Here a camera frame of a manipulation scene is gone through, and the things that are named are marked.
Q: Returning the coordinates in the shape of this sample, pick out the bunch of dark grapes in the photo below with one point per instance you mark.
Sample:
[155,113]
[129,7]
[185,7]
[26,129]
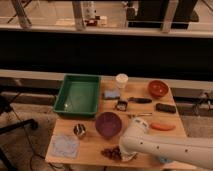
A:
[112,153]

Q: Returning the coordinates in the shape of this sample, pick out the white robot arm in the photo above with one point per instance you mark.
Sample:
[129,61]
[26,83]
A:
[195,151]

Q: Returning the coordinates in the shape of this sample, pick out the purple bowl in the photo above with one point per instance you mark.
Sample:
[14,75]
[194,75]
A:
[108,124]

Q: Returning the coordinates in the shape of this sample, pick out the red bowl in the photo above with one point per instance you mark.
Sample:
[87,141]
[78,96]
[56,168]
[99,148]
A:
[157,89]

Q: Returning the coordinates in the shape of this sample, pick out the blue sponge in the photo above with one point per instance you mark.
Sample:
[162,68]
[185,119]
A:
[111,95]

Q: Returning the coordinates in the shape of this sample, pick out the white plastic cup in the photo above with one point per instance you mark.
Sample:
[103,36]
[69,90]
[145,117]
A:
[121,80]

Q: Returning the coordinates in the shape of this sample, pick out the green plastic tray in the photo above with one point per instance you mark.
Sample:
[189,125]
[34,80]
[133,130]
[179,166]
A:
[78,96]

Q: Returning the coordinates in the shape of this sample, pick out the silver fork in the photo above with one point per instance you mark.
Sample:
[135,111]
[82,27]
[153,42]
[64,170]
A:
[138,115]

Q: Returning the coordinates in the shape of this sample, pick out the small metal cup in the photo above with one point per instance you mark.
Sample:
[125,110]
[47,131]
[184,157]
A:
[79,130]

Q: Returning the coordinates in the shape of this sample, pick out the orange carrot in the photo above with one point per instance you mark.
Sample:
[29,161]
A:
[162,127]

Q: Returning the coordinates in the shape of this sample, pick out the wooden board table top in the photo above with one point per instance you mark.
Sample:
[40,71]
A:
[90,147]

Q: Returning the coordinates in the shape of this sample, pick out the black rectangular block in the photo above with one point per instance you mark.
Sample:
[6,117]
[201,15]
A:
[165,108]

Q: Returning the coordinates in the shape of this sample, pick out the blue folded cloth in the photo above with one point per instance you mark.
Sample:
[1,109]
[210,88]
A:
[64,146]

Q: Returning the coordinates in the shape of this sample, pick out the black office chair base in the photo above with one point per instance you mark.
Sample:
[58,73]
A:
[6,107]

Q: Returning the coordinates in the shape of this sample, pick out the black handled knife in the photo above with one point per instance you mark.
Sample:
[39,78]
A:
[139,100]

